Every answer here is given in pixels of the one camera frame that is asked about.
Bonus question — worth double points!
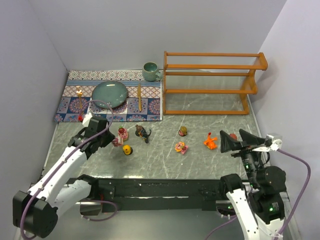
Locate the pink flower bear toy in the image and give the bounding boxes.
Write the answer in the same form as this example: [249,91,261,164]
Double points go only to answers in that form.
[174,141,189,155]

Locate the orange wooden two-tier shelf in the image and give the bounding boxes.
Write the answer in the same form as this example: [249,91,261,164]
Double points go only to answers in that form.
[162,51,268,115]

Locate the pink bear strawberry cake toy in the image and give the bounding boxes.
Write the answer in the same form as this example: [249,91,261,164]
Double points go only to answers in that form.
[111,136,123,147]

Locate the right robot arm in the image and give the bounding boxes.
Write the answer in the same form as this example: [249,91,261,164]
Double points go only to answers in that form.
[219,129,287,240]

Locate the yellow duck toy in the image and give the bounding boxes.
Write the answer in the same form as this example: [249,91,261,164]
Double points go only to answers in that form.
[122,145,133,156]

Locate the patterned blue placemat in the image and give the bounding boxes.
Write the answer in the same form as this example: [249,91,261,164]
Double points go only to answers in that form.
[54,70,162,122]

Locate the red-haired small figurine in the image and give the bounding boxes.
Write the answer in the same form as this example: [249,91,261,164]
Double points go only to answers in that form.
[229,133,238,140]

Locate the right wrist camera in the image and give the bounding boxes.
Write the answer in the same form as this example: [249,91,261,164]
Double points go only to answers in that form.
[253,133,283,153]

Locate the pink bear donut toy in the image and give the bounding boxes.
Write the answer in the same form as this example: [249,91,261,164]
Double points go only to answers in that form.
[118,126,129,141]

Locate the gold knife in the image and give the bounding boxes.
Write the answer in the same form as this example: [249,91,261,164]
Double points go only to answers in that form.
[137,83,142,112]

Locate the aluminium rail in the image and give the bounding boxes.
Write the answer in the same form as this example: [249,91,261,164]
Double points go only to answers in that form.
[29,183,291,205]

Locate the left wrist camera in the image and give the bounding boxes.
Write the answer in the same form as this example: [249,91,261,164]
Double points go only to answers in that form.
[77,112,93,127]

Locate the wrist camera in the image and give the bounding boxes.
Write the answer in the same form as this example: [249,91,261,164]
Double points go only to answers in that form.
[77,112,93,127]
[253,133,283,153]

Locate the teal ceramic plate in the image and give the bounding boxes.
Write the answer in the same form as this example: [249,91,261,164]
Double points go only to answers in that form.
[91,80,128,109]

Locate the teal ceramic mug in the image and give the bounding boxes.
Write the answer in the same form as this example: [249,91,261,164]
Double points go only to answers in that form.
[142,62,163,82]

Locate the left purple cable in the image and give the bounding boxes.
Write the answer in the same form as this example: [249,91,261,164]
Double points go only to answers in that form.
[19,99,121,240]

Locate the brown-haired figure with dark creature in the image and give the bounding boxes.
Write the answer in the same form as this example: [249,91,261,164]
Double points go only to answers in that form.
[135,124,152,144]

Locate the black base frame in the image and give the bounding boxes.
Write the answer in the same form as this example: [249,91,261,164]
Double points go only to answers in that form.
[66,175,228,213]

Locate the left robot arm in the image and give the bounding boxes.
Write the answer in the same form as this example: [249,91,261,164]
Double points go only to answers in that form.
[12,114,115,240]

